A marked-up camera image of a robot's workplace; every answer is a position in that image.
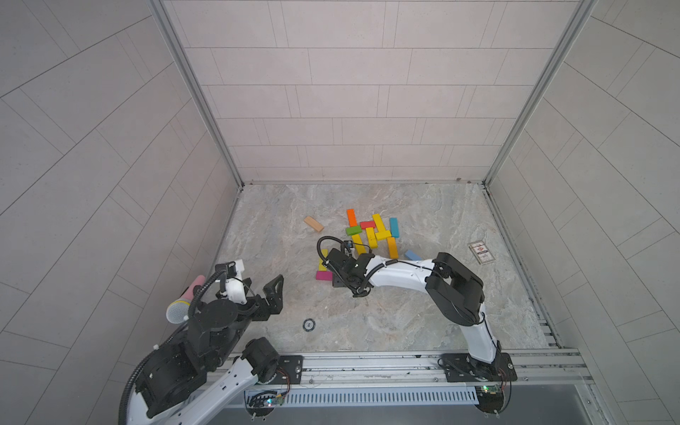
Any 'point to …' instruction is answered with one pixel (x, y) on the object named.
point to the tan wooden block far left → (314, 223)
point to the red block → (367, 225)
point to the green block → (353, 230)
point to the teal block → (394, 227)
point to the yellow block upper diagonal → (379, 223)
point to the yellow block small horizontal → (382, 235)
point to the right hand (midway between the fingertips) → (339, 280)
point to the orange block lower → (392, 248)
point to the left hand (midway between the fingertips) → (275, 278)
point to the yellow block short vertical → (372, 237)
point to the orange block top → (352, 218)
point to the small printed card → (481, 251)
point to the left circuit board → (263, 404)
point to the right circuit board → (490, 397)
